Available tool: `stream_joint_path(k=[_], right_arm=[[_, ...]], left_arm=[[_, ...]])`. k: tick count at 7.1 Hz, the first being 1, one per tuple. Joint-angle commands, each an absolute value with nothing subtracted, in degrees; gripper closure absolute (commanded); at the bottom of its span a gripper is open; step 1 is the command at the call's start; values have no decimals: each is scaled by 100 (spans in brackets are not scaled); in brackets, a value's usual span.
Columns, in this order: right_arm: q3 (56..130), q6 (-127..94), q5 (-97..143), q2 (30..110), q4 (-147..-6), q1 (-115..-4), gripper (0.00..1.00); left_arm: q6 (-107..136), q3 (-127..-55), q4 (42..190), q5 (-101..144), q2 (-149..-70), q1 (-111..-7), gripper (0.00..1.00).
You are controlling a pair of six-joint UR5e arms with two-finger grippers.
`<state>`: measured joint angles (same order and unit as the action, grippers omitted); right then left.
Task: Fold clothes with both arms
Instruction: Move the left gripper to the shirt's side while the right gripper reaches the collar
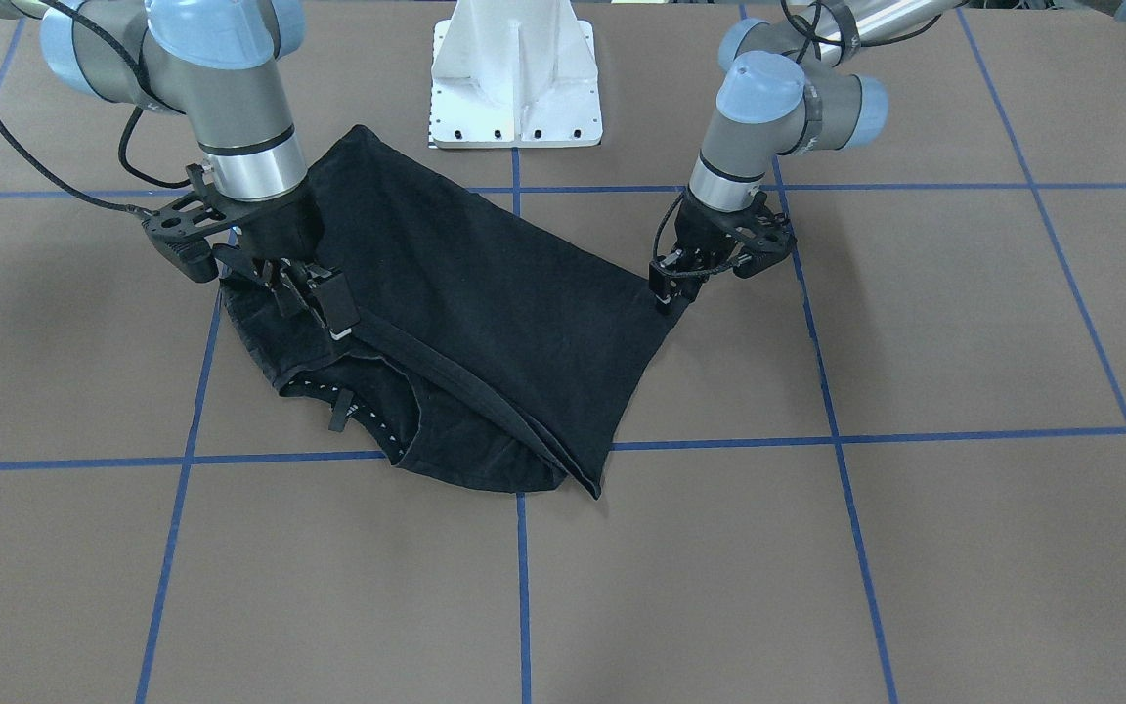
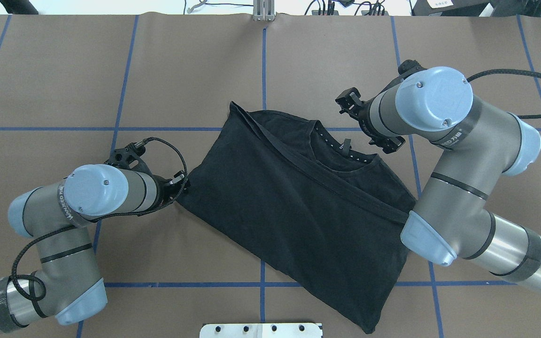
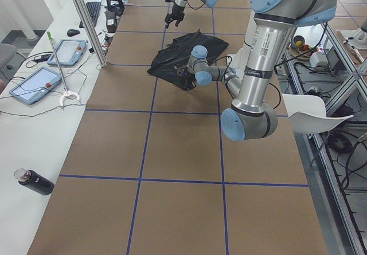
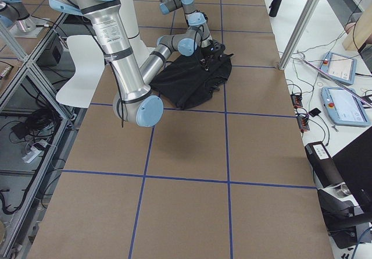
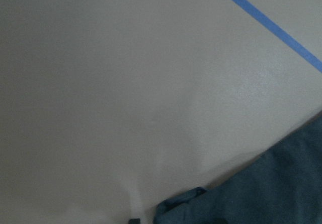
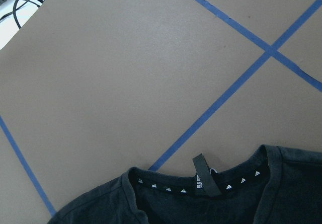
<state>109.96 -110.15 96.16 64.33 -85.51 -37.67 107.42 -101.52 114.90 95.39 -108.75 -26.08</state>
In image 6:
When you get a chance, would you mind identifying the black t-shirt with logo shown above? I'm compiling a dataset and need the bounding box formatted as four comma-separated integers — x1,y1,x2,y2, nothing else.
50,144,321,223

